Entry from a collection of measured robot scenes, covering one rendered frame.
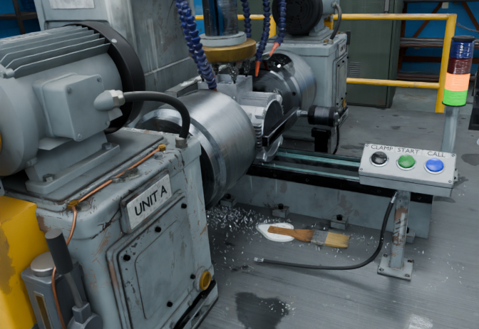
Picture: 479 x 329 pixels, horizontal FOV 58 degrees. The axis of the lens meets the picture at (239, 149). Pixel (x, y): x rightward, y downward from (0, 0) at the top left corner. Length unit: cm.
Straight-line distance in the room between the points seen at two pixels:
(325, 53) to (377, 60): 273
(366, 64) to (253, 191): 319
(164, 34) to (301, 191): 59
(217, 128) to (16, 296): 48
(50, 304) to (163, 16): 89
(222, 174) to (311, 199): 34
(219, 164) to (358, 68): 349
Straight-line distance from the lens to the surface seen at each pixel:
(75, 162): 66
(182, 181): 74
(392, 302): 96
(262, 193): 121
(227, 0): 114
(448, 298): 100
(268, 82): 134
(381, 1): 419
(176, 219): 72
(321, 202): 116
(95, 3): 118
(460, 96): 136
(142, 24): 121
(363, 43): 426
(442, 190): 89
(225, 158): 89
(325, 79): 157
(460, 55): 133
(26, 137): 57
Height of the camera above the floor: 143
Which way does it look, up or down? 23 degrees down
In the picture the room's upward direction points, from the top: 4 degrees counter-clockwise
